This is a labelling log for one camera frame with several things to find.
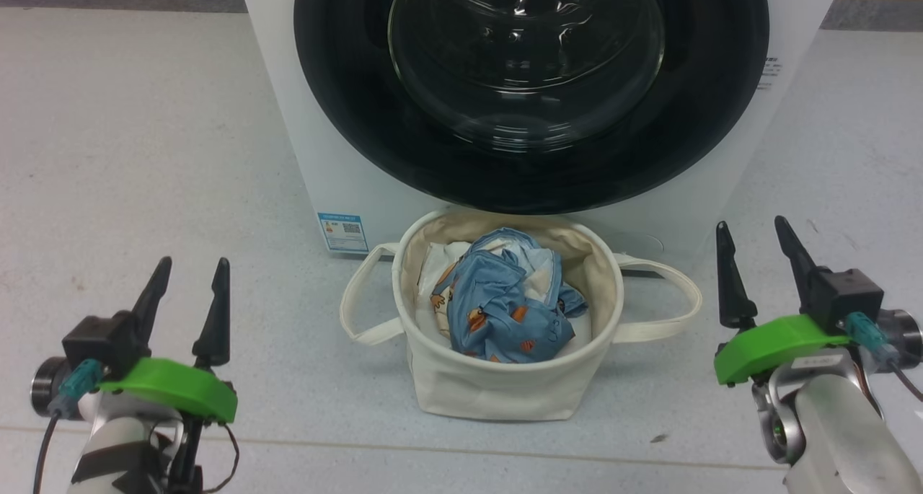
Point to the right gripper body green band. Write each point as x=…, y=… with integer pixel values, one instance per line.
x=779, y=342

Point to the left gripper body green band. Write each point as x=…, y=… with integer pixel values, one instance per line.
x=173, y=393

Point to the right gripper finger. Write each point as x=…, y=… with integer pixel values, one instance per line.
x=797, y=263
x=732, y=292

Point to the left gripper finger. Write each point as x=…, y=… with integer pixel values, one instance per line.
x=216, y=328
x=153, y=303

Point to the blue printed garment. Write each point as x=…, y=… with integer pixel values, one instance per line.
x=497, y=314

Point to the black glass washing machine door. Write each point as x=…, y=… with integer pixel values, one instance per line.
x=346, y=119

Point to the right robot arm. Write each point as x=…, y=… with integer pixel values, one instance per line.
x=844, y=436

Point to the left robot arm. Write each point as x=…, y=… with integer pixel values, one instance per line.
x=115, y=443

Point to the white basket liner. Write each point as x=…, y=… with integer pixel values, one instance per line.
x=435, y=327

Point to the white washing machine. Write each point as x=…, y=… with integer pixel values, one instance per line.
x=324, y=119

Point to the cream canvas laundry basket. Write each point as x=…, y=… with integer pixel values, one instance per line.
x=490, y=393

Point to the blue energy label sticker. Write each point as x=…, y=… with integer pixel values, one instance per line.
x=343, y=232

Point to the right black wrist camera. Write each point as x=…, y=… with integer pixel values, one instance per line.
x=847, y=292

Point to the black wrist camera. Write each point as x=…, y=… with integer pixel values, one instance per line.
x=847, y=292
x=101, y=339

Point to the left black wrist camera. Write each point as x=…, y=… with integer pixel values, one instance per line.
x=101, y=339

